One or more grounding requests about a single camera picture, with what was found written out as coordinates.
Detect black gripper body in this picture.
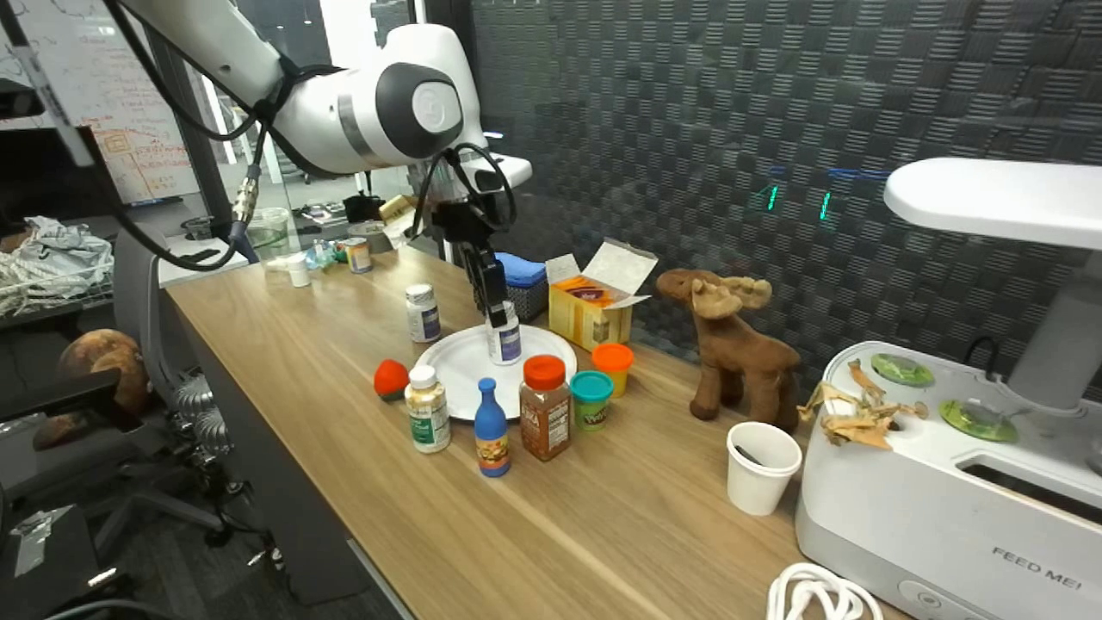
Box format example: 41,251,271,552
431,197,509,274

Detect small white pill bottle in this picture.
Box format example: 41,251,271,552
485,300,526,367

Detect large white pill bottle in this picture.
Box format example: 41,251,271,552
403,280,446,344

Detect orange plush ball toy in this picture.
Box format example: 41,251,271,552
368,355,414,405

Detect orange lid putty tub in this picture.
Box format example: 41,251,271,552
588,340,639,401

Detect brown spice bottle orange cap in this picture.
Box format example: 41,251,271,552
516,352,577,466

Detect white round plate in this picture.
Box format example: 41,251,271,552
409,322,583,424

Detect brown moose plush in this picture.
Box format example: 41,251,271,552
656,267,804,431

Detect blue folded cloth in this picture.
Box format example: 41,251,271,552
494,251,553,291

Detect grey woven basket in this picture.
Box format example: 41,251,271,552
494,280,553,323

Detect yellow cardboard box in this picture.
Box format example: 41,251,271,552
546,239,662,360

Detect small white jar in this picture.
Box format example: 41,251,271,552
343,235,380,275

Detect teal lid putty tub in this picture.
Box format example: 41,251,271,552
570,369,617,427

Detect small blue bottle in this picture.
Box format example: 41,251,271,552
471,377,514,483

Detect white bottle green label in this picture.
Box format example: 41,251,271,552
403,363,454,454

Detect clear plastic container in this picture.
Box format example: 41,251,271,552
246,203,302,269

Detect white paper cup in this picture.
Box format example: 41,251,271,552
724,421,805,522

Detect dried brown plant stems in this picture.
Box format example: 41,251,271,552
801,360,925,454

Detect brown furry object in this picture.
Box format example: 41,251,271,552
57,328,152,424

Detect grey crumpled cloth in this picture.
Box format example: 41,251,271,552
0,213,118,323

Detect black office chair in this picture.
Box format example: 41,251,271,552
0,222,290,620

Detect white planter appliance with lamp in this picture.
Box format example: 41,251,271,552
793,156,1102,620

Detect thick white coiled cable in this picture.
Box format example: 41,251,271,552
766,563,890,620

